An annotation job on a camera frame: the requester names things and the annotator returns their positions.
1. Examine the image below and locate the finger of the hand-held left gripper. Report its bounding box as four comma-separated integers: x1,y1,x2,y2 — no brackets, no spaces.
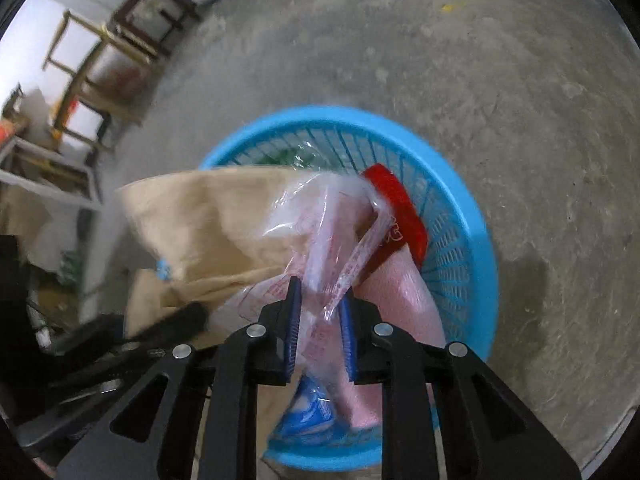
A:
50,301,208,361
50,345,161,396

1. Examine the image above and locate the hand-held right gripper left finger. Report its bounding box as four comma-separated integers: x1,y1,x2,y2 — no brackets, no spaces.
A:
55,276,303,480

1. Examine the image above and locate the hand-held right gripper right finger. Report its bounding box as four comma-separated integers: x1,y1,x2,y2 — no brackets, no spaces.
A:
339,292,582,480

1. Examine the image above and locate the pink foam sheet pack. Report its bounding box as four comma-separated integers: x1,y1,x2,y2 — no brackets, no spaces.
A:
300,255,446,431

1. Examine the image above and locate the clear plastic bag pink print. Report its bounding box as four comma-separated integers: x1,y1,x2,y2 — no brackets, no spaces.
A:
240,170,396,396

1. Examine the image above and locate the red drink can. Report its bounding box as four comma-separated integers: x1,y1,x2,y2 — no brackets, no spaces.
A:
360,163,429,281

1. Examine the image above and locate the blue plastic mesh basket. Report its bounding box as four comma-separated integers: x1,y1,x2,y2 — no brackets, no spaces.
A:
157,105,499,473

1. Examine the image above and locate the person's cream trouser leg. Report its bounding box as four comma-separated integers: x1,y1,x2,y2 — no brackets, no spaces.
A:
117,166,321,356

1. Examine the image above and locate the white sack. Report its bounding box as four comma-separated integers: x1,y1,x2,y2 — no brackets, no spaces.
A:
85,45,146,101

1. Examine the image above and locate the wooden chair with black seat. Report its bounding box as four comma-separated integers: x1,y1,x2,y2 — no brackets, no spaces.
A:
42,10,151,153

